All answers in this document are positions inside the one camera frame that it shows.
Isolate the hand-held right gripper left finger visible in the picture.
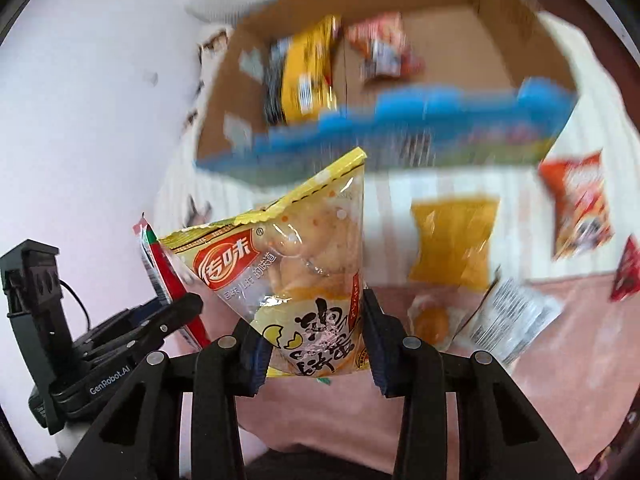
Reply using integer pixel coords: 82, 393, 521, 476
57, 317, 272, 480

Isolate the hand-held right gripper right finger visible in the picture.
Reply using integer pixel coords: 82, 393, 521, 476
361, 287, 581, 480

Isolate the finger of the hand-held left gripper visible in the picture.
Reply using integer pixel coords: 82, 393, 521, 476
82, 292, 204, 377
75, 299, 174, 354

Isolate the red and white snack packet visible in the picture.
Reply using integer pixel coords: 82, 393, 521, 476
132, 212, 213, 351

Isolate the clear braised egg packet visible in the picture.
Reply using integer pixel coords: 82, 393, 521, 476
406, 292, 453, 353

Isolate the yellow clear quail egg packet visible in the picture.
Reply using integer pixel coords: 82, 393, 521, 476
159, 147, 373, 378

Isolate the white black-text snack packet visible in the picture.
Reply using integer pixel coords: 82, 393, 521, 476
462, 277, 563, 367

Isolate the plain orange-yellow snack packet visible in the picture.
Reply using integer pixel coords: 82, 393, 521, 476
407, 197, 501, 293

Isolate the orange panda print snack packet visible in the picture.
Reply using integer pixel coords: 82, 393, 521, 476
537, 150, 615, 261

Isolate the small red snack packet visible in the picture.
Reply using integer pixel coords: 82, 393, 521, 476
609, 234, 640, 303

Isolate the cardboard box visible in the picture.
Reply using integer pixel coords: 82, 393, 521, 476
192, 0, 581, 176

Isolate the black snack packet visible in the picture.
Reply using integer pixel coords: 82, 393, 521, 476
261, 39, 292, 127

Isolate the yellow snack packet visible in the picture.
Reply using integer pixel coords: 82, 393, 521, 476
279, 14, 342, 122

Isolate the orange seed snack packet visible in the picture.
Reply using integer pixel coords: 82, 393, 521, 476
344, 11, 427, 82

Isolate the black cable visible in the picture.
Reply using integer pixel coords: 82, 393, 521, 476
59, 280, 92, 333

